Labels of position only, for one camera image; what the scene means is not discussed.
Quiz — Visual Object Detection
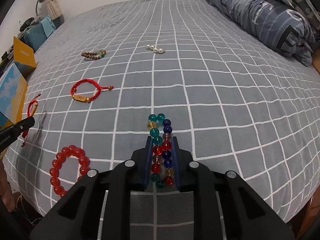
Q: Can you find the multicolour glass bead bracelet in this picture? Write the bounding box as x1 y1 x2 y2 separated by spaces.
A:
146 113 175 189

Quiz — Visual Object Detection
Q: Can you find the blue patterned duvet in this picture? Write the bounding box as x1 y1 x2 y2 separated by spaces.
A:
206 0 319 67

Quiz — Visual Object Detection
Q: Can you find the teal suitcase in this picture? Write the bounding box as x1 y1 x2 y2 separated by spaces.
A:
22 22 49 52

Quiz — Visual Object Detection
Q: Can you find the pile of dark clothes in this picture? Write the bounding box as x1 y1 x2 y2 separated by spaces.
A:
20 16 43 32

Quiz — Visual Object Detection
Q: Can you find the light blue cloth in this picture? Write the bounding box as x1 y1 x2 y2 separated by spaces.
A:
40 15 56 37

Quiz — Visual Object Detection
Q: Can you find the white pearl bracelet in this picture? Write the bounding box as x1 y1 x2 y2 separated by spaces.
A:
146 44 166 54

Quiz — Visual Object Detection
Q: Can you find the brown wooden bead bracelet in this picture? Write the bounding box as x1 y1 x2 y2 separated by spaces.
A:
81 49 107 61

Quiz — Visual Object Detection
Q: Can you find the grey checked bed sheet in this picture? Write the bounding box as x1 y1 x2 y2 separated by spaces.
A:
1 0 319 239

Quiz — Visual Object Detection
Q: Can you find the white cardboard box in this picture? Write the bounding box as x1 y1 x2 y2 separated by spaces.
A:
0 36 38 130

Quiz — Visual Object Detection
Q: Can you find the blue desk lamp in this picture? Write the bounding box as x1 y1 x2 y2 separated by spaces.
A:
35 0 45 16

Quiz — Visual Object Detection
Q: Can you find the large red bead bracelet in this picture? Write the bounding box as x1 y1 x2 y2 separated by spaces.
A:
49 144 91 197

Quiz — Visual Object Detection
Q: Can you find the thin red string bracelet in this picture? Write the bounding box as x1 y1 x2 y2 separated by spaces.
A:
21 93 42 147

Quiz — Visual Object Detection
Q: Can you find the left hand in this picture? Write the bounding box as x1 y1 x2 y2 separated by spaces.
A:
0 161 16 212

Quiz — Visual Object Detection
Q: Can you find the red cord bracelet gold charm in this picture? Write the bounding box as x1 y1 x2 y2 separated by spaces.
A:
70 79 114 103

